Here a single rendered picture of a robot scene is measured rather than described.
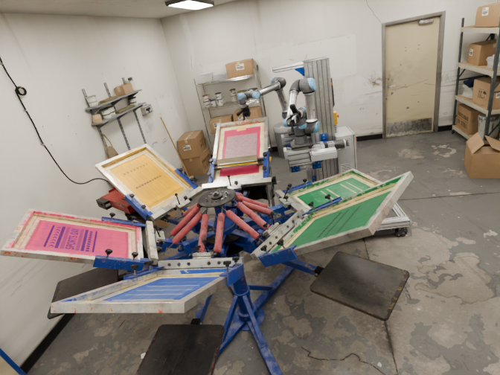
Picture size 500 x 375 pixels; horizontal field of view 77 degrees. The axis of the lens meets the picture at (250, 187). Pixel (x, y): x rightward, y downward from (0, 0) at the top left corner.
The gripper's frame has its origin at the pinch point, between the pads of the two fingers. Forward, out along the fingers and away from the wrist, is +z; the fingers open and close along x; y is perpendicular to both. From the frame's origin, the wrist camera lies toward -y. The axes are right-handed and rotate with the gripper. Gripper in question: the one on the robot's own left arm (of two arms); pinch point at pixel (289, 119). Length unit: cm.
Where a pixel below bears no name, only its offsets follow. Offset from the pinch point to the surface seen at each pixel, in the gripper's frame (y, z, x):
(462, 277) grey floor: 185, -27, -114
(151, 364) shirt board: 69, 187, 27
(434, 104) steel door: 130, -451, -99
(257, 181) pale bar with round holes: 48, 16, 40
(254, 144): 25, -28, 58
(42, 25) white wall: -157, 1, 250
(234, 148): 23, -21, 78
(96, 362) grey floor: 145, 163, 172
